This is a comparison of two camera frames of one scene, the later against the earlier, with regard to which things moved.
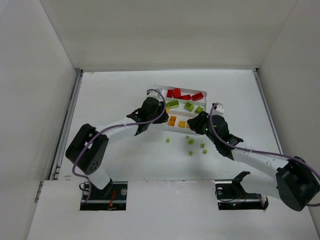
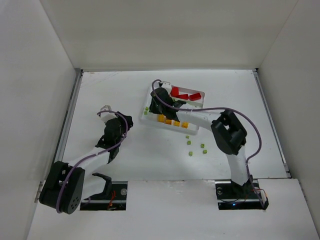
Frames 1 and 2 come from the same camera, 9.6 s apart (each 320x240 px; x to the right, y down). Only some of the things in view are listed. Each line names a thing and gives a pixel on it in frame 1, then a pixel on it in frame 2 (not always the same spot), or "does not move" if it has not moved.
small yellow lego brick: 182,124 to 176,123
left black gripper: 155,110 to 125,120
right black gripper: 195,122 to 156,104
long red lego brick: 197,96 does not move
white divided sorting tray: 181,104 does not move
